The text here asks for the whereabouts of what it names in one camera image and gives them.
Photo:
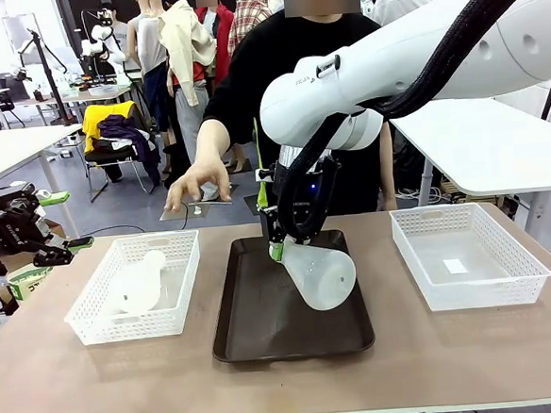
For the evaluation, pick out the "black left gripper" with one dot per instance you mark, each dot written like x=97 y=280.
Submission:
x=16 y=220

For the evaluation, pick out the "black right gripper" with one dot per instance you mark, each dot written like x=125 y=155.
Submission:
x=305 y=199

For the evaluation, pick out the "translucent plastic conical flask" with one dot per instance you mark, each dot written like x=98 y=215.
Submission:
x=139 y=287
x=323 y=279

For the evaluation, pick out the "person's left forearm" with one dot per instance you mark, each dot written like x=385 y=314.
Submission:
x=387 y=161

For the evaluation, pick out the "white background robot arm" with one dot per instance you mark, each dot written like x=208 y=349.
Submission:
x=100 y=34

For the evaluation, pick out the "person's right forearm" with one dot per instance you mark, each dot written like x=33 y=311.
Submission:
x=212 y=142

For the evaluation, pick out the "person's right hand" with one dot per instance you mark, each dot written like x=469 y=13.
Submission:
x=202 y=174

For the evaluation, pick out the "person's left hand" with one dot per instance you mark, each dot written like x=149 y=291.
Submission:
x=390 y=203

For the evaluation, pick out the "green and white cardboard box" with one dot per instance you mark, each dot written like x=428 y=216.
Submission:
x=28 y=283

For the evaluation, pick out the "thin green strip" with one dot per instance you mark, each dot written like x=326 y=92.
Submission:
x=260 y=170

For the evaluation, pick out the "dark brown plastic tray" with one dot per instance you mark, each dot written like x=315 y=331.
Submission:
x=264 y=320

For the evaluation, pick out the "white table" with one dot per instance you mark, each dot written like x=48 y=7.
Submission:
x=489 y=154
x=11 y=149

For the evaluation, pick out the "metal chair with clothes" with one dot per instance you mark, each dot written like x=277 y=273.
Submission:
x=111 y=154

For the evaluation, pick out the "yellow garment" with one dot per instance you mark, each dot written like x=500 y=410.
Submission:
x=94 y=117

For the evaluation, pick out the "purple garment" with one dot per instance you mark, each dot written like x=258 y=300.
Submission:
x=144 y=149

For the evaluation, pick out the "white perforated plastic basket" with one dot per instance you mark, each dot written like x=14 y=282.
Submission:
x=480 y=291
x=137 y=325

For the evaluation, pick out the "black tripod stand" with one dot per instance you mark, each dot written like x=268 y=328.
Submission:
x=51 y=75

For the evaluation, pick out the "person in black shirt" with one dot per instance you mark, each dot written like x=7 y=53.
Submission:
x=247 y=76

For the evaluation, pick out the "person in grey t-shirt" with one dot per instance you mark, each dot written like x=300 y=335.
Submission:
x=120 y=47

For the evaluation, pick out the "mannequin in white tank top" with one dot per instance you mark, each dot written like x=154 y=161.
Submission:
x=148 y=45

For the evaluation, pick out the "mannequin in cream jacket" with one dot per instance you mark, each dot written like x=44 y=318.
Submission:
x=188 y=47

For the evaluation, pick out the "person in red garment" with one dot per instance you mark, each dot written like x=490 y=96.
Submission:
x=220 y=31

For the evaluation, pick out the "plaid shirt mannequin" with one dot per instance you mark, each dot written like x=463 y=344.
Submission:
x=248 y=19

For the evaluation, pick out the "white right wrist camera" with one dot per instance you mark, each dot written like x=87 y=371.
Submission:
x=264 y=174

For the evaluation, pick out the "metal mannequin base plate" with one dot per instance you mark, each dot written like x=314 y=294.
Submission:
x=183 y=212

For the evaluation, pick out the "white wall board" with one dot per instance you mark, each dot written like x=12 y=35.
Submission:
x=17 y=35

